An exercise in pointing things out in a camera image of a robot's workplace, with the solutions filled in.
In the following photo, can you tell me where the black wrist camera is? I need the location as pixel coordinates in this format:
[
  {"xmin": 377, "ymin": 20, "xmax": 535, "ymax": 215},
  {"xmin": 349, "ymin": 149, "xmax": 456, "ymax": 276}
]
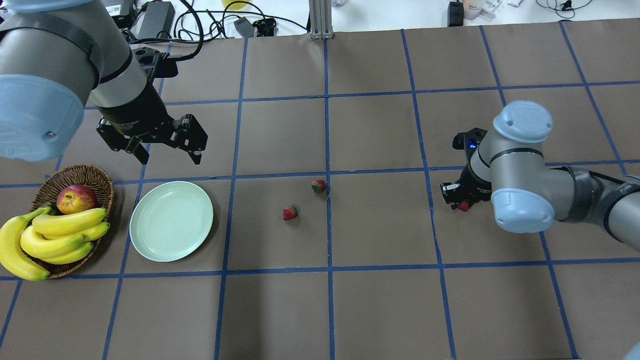
[{"xmin": 451, "ymin": 127, "xmax": 487, "ymax": 151}]

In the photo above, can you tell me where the white paper cup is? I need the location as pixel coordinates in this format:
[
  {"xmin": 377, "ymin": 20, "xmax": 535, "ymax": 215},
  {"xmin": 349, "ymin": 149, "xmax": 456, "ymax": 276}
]
[{"xmin": 462, "ymin": 0, "xmax": 486, "ymax": 21}]

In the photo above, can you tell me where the black power adapter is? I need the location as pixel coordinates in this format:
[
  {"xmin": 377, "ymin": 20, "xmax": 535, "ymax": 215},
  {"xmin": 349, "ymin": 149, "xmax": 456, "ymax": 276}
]
[{"xmin": 446, "ymin": 1, "xmax": 465, "ymax": 28}]

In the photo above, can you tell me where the aluminium frame post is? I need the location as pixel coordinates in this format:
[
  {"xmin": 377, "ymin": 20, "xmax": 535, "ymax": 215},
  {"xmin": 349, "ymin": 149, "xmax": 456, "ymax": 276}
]
[{"xmin": 308, "ymin": 0, "xmax": 334, "ymax": 40}]

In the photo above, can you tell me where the red strawberry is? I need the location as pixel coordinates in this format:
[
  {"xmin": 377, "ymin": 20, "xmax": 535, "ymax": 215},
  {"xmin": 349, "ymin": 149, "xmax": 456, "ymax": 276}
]
[
  {"xmin": 311, "ymin": 178, "xmax": 327, "ymax": 194},
  {"xmin": 282, "ymin": 204, "xmax": 299, "ymax": 221},
  {"xmin": 456, "ymin": 201, "xmax": 471, "ymax": 212}
]

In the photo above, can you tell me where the red apple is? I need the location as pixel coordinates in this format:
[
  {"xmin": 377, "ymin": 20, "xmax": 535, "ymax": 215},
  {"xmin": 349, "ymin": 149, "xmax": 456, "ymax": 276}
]
[{"xmin": 55, "ymin": 184, "xmax": 98, "ymax": 215}]

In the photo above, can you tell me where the light green plate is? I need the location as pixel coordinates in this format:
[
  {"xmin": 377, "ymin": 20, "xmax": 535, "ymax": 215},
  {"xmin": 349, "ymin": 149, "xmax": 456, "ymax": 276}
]
[{"xmin": 129, "ymin": 181, "xmax": 215, "ymax": 262}]

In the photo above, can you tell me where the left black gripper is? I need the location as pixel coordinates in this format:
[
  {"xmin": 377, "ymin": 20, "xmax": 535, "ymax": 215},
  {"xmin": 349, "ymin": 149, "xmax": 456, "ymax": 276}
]
[{"xmin": 96, "ymin": 82, "xmax": 208, "ymax": 166}]

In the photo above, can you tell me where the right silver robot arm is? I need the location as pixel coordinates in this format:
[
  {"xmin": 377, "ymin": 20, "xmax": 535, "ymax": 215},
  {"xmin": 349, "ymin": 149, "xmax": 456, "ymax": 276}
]
[{"xmin": 439, "ymin": 100, "xmax": 640, "ymax": 249}]

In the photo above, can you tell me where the black power brick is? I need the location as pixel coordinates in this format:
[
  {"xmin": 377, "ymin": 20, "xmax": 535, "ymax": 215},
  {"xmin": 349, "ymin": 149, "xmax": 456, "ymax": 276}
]
[{"xmin": 136, "ymin": 0, "xmax": 175, "ymax": 39}]

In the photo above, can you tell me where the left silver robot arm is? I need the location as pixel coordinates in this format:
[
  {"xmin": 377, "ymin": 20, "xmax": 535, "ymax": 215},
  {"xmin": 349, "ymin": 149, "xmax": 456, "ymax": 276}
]
[{"xmin": 0, "ymin": 0, "xmax": 208, "ymax": 165}]

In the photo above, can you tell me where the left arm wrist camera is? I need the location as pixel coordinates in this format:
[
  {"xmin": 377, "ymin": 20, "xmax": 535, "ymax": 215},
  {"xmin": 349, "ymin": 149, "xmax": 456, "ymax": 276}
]
[{"xmin": 132, "ymin": 47, "xmax": 179, "ymax": 83}]

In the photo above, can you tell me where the yellow banana bunch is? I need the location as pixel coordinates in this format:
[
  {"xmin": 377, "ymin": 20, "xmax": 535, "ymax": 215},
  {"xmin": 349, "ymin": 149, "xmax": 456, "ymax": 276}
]
[{"xmin": 0, "ymin": 207, "xmax": 111, "ymax": 281}]

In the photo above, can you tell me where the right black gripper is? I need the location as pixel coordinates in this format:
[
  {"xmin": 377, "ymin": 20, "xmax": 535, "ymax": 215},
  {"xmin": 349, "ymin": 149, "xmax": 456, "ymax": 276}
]
[{"xmin": 439, "ymin": 167, "xmax": 492, "ymax": 210}]

